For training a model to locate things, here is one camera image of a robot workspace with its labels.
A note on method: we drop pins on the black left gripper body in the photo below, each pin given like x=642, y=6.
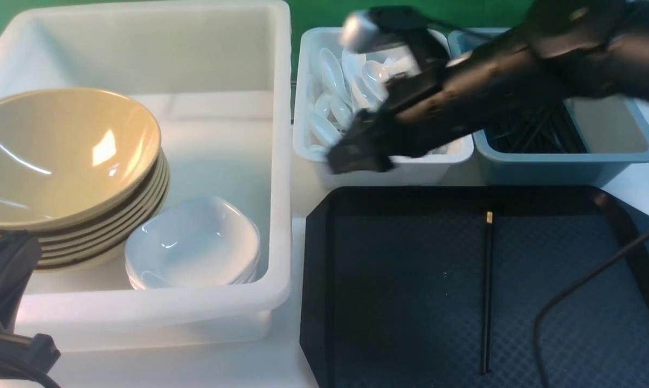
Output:
x=28, y=358

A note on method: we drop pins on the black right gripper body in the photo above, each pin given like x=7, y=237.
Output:
x=561, y=49

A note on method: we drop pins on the tan noodle bowl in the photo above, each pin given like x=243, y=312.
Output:
x=69, y=154

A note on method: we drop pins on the white dish tray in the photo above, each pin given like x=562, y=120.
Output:
x=195, y=237

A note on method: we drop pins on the black chopstick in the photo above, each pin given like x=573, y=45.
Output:
x=487, y=326

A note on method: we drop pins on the bundle of black chopsticks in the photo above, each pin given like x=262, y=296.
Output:
x=548, y=129

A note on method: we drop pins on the blue-grey chopstick bin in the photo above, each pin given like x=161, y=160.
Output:
x=614, y=130

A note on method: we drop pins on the white ceramic spoon left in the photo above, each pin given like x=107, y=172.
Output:
x=332, y=75

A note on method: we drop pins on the white spoon bin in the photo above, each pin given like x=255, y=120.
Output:
x=320, y=117

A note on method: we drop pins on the black serving tray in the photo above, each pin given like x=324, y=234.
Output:
x=393, y=280

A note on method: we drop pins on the large white plastic tub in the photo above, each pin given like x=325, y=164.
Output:
x=217, y=76

